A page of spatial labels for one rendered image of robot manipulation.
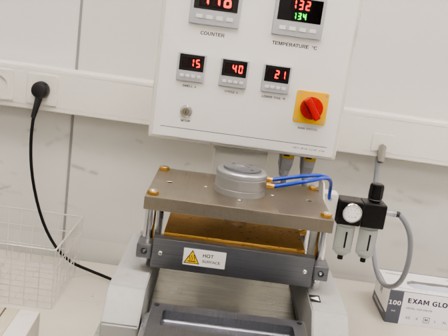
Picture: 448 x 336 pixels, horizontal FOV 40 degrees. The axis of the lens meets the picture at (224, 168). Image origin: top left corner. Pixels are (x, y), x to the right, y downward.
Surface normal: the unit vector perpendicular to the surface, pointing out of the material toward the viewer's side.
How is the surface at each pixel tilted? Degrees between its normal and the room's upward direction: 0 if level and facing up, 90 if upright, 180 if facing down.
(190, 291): 0
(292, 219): 90
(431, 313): 90
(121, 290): 41
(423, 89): 90
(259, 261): 90
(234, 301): 0
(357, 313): 0
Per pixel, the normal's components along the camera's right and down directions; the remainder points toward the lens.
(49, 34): -0.04, 0.22
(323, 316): 0.09, -0.59
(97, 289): 0.13, -0.97
